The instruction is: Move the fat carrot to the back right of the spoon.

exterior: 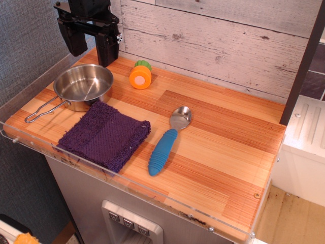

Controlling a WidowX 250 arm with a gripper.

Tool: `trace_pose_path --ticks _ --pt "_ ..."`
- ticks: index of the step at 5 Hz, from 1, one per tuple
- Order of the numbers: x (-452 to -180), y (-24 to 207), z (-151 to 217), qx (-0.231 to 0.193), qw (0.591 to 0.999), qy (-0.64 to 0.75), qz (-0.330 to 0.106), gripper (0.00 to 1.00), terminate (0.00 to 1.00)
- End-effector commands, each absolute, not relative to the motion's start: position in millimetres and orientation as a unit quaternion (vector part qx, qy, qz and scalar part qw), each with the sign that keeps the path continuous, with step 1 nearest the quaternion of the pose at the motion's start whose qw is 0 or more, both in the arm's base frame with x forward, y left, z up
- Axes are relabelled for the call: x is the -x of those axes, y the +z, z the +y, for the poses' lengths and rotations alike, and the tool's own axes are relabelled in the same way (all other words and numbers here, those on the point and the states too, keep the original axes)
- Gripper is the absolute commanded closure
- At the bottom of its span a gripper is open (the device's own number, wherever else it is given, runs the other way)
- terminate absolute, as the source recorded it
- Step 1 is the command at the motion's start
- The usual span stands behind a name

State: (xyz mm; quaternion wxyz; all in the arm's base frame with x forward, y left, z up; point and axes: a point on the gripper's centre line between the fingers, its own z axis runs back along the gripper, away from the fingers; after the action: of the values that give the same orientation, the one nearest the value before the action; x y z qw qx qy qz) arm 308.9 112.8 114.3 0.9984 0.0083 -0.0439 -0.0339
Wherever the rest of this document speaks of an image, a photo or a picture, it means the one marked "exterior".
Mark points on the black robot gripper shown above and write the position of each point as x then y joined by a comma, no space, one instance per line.
91,17

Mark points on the fat orange toy carrot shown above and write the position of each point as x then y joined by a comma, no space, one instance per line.
141,76

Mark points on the small steel saucepan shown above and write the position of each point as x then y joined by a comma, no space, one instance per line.
77,89

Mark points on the purple folded cloth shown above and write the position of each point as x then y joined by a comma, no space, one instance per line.
105,136

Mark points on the clear acrylic table guard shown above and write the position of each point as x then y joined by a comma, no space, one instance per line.
214,182

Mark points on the grey dispenser button panel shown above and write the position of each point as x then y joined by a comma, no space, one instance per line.
125,226

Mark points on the orange fuzzy object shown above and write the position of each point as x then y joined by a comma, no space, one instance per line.
25,238

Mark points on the blue-handled metal spoon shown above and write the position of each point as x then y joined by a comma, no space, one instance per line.
179,120

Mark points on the dark right shelf post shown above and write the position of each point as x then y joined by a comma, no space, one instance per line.
304,66

